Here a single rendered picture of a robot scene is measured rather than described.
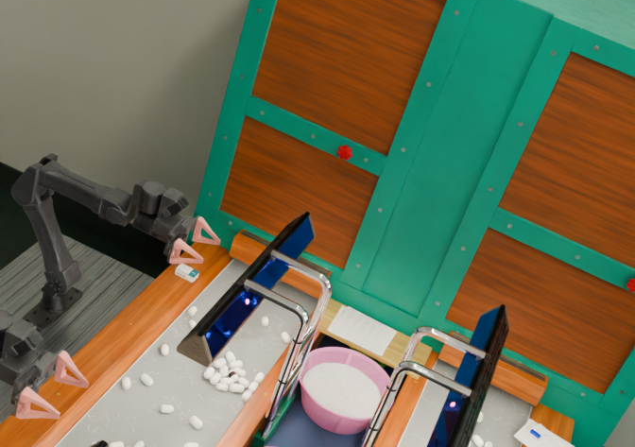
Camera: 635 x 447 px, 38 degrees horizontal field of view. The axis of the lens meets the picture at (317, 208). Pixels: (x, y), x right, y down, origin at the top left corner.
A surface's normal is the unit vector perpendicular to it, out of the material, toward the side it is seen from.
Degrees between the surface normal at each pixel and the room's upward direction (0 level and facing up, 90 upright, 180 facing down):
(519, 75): 90
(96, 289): 0
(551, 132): 90
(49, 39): 90
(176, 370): 0
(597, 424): 90
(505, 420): 0
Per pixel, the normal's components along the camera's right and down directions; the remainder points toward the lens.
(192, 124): -0.33, 0.43
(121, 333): 0.28, -0.81
